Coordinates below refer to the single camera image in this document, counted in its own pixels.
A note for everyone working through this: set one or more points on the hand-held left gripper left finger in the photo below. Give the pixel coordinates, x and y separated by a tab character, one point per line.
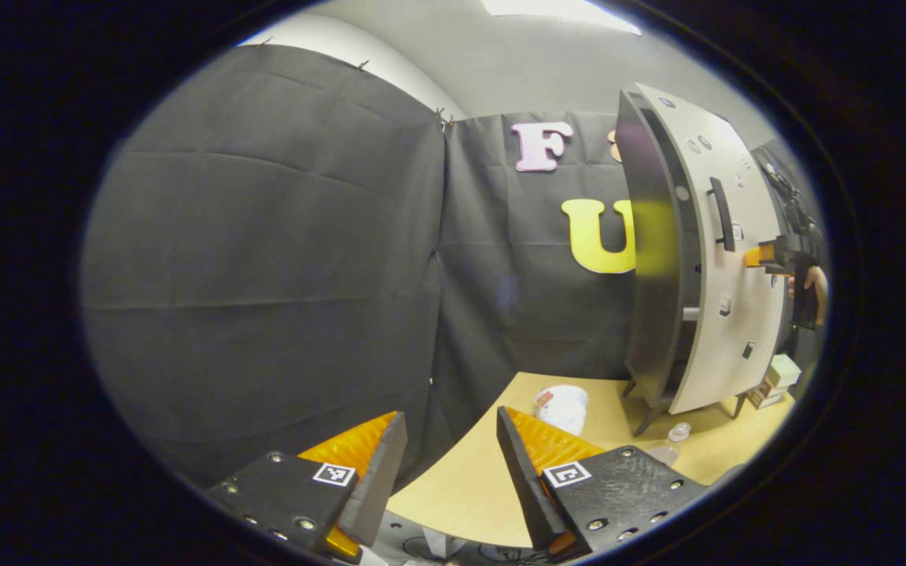
378	487

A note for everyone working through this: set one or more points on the white plush toy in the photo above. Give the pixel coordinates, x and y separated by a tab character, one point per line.
567	409

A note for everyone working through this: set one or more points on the small metal clip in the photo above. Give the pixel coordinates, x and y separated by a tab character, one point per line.
443	118

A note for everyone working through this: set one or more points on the ceiling light panel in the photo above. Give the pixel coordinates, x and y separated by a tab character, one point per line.
563	9

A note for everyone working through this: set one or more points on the white cabinet door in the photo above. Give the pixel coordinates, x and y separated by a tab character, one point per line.
705	369

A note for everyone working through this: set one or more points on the dark grey cabinet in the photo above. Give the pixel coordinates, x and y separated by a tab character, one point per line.
650	314

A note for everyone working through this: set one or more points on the clear bottle pink label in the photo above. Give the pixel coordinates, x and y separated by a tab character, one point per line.
677	436

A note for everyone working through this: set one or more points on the black backdrop cloth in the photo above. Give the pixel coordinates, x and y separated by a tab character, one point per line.
264	275

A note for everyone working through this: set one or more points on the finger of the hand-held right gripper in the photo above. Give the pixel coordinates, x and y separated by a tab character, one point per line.
758	255

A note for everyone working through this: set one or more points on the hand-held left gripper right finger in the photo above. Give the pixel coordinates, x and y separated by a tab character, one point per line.
528	487

